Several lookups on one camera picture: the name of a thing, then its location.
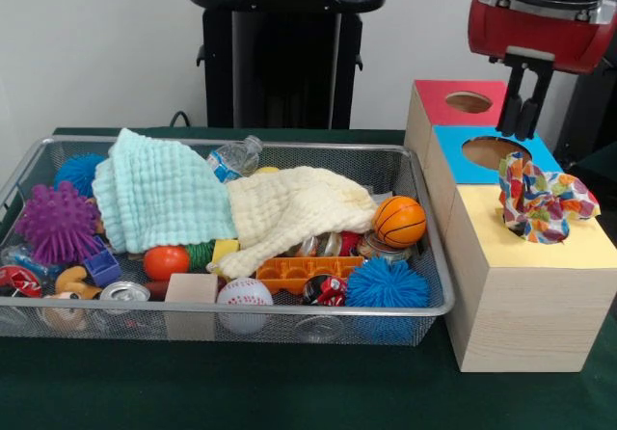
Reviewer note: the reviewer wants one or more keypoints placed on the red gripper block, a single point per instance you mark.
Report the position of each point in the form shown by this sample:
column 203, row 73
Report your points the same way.
column 530, row 34

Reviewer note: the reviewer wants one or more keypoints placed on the polka-dot paper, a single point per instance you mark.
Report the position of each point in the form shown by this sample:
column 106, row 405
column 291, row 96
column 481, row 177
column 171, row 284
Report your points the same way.
column 540, row 203

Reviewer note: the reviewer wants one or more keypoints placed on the wooden three-hole sorting box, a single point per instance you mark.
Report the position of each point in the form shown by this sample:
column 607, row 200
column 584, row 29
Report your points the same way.
column 520, row 314

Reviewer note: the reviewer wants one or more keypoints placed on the silver mesh bin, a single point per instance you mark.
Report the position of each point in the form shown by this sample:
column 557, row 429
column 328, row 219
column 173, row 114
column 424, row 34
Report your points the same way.
column 120, row 331

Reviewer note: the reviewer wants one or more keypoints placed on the orange toy basketball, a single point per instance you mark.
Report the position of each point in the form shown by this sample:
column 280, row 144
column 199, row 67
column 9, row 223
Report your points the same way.
column 400, row 220

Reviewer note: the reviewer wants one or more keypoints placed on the blue fuzzy ball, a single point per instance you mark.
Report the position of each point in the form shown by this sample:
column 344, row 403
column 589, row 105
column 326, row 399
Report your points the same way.
column 388, row 283
column 77, row 172

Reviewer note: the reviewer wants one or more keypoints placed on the cream cloth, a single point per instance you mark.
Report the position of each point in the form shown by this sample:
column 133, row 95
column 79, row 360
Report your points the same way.
column 289, row 208

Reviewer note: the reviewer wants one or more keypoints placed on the white toy baseball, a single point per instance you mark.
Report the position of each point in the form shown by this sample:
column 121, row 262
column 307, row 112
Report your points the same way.
column 245, row 292

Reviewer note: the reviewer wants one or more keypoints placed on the dark green tablecloth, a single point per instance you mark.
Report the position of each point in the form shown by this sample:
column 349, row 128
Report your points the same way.
column 289, row 391

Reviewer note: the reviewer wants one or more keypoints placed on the mint green cloth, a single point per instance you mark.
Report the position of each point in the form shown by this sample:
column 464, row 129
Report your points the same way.
column 154, row 194

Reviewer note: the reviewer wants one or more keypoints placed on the plain wooden block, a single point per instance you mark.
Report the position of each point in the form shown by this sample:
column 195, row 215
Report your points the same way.
column 190, row 289

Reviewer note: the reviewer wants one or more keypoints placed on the orange-red ball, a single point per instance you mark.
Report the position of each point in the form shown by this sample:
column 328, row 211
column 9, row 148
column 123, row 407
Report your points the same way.
column 166, row 262

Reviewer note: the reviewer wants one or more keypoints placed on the purple spiky ball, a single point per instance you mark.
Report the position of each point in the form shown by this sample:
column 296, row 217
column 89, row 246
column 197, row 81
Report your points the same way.
column 58, row 223

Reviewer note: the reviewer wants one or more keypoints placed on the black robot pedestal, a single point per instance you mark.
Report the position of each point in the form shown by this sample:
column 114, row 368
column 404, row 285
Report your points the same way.
column 289, row 63

